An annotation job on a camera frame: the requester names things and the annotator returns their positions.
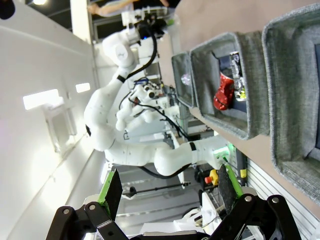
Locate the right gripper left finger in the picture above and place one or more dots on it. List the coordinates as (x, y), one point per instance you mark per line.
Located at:
(112, 191)

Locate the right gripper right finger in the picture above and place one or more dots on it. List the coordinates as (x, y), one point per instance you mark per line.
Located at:
(226, 190)

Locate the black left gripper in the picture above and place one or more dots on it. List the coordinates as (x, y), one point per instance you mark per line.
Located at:
(152, 25)

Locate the crushed clear pink-label bottle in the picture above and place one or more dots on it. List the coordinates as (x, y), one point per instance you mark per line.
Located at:
(186, 78)

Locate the crushed red soda can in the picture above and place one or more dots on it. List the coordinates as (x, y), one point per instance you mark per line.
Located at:
(223, 92)

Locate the person right forearm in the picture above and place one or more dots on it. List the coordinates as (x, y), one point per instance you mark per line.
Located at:
(120, 7)

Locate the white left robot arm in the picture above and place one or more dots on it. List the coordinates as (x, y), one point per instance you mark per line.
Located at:
(130, 152)

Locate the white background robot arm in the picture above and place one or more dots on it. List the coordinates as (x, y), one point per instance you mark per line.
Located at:
(125, 117)

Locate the person right hand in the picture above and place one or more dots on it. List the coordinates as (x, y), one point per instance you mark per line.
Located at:
(93, 8)

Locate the yellow emergency stop button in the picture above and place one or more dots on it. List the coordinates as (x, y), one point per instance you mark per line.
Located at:
(212, 177)

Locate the person black shirt torso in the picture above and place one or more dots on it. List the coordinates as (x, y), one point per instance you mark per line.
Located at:
(171, 3)

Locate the grey felt basket for plastic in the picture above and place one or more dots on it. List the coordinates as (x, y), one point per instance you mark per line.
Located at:
(178, 75)

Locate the grey felt basket for cans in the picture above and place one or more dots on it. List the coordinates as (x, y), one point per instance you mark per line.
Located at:
(205, 75)

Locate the white ceiling mounted fixture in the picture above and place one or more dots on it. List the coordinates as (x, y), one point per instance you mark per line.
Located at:
(60, 130)

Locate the small rectangular ceiling light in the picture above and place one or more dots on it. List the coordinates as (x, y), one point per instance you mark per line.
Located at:
(83, 87)

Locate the large rectangular ceiling light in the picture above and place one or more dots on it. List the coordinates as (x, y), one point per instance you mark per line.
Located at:
(42, 99)

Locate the empty grey felt basket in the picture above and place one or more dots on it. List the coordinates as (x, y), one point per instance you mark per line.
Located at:
(287, 87)

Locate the ribbed aluminium mounting rail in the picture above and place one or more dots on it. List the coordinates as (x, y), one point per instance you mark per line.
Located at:
(262, 180)

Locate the black front camera stand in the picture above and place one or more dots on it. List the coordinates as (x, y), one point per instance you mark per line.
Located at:
(155, 188)

